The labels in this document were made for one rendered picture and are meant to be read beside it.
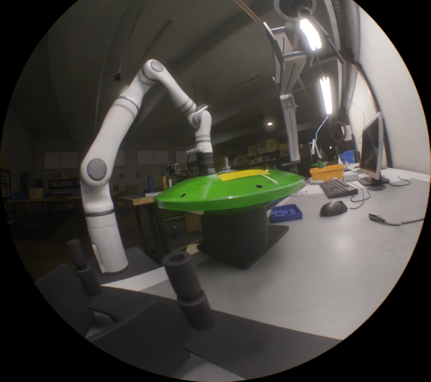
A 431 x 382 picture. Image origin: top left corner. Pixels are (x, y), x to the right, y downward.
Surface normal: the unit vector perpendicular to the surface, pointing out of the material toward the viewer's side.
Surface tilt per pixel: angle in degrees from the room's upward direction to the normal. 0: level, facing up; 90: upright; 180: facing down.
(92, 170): 88
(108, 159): 93
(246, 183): 24
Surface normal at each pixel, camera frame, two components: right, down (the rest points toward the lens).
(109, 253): 0.68, -0.15
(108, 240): 0.82, -0.15
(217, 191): -0.20, -0.92
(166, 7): 0.13, 0.99
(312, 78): -0.70, 0.04
